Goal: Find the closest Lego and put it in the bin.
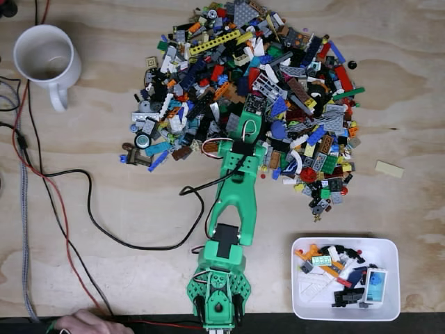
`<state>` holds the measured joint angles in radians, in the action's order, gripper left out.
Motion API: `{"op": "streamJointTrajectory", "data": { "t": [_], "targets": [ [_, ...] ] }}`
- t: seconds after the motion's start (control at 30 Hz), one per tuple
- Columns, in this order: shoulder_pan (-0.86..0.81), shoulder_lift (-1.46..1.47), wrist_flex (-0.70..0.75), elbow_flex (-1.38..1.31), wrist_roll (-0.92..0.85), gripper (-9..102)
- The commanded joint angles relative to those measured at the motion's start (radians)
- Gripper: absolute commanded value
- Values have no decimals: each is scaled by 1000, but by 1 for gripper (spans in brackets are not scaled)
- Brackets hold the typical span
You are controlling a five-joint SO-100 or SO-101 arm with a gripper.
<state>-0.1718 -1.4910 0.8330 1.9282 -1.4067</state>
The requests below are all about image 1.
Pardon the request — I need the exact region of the large grey wedge plate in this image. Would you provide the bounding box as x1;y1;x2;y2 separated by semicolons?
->
233;0;260;27

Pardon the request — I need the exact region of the dark blue Lego plate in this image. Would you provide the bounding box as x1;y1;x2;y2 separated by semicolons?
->
305;34;323;67

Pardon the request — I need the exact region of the blue round Lego dish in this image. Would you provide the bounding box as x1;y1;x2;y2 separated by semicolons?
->
270;120;288;141

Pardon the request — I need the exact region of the black power cable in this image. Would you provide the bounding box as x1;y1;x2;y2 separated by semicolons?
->
0;120;248;251

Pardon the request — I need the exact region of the white blue printed panel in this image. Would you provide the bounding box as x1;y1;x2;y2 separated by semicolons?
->
362;267;389;304

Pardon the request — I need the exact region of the red thin cable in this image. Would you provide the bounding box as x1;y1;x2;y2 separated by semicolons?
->
12;0;204;330

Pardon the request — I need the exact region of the beige flat tile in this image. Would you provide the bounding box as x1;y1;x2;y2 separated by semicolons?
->
374;159;405;180

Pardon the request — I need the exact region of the orange Lego bracket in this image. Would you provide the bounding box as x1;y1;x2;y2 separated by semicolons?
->
302;244;319;262

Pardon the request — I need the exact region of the grey square Lego plate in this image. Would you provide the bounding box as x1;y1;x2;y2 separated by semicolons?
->
225;112;242;135

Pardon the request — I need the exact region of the red round Lego piece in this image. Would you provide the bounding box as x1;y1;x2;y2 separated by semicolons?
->
300;167;318;184

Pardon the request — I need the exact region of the black long Lego piece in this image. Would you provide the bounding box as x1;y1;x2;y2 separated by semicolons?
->
331;289;364;308

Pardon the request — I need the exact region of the yellow Lego beam with holes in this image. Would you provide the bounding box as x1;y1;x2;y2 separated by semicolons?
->
189;29;242;57

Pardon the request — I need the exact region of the long red Lego brick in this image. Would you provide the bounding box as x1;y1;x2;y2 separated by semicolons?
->
334;65;354;91

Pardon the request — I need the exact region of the camera circuit board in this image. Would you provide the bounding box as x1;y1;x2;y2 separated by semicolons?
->
243;93;268;116

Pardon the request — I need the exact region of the black thin cable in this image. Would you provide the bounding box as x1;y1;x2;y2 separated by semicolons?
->
26;0;115;317

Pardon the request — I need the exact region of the brown Lego plate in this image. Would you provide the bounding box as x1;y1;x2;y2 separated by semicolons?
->
287;77;311;104

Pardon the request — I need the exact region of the person's hand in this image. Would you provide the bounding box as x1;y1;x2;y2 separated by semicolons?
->
54;308;136;334

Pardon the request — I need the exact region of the white Lego lattice fence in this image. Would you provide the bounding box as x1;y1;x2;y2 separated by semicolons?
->
252;71;290;102

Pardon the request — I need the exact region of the blue Lego brick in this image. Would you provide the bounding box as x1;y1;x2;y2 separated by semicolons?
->
305;125;328;147

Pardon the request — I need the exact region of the white curved Lego arch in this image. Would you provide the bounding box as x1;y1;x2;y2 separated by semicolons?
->
289;149;307;175

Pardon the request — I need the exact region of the round black Lego wheel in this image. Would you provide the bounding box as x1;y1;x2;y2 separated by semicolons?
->
134;132;154;150

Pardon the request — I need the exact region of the brown Lego chest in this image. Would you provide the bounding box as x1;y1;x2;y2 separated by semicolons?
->
121;142;154;166

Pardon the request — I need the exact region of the blue narrow Lego plate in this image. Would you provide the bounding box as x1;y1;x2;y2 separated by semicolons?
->
147;150;170;173

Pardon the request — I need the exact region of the blue long Lego bar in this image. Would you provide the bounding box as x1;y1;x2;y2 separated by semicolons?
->
327;39;347;65

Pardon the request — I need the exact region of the blue Lego wedge plate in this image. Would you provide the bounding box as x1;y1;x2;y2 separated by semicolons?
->
270;96;289;118

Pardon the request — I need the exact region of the long green Lego plate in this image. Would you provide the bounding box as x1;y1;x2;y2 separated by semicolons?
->
332;86;366;102

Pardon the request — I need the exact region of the light grey Lego beam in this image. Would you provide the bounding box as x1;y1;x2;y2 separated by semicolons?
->
131;111;161;123

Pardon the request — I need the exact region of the cyan Lego tile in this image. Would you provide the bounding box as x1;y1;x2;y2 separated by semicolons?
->
143;140;168;158

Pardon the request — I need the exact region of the white ceramic mug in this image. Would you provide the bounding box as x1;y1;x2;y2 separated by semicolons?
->
13;23;83;113

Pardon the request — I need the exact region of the grey braided cable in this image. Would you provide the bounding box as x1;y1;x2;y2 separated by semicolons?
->
0;78;39;323

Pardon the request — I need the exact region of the white plastic bin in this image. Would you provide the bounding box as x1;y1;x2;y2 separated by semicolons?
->
291;237;401;321

